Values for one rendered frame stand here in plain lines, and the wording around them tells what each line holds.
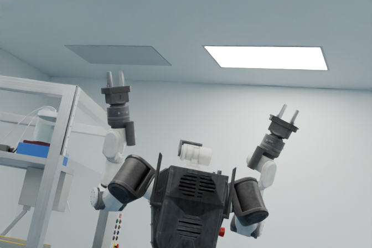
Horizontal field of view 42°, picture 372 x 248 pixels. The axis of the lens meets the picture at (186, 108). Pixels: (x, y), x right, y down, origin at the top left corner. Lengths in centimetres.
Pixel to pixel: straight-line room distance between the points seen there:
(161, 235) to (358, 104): 443
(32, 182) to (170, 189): 124
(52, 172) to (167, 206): 90
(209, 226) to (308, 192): 407
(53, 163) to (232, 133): 386
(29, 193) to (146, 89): 414
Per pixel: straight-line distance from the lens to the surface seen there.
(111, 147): 193
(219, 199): 163
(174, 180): 161
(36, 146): 258
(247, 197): 179
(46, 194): 238
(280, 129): 200
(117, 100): 192
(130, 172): 174
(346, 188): 563
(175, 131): 628
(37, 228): 238
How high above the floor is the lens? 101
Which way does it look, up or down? 14 degrees up
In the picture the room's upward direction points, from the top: 10 degrees clockwise
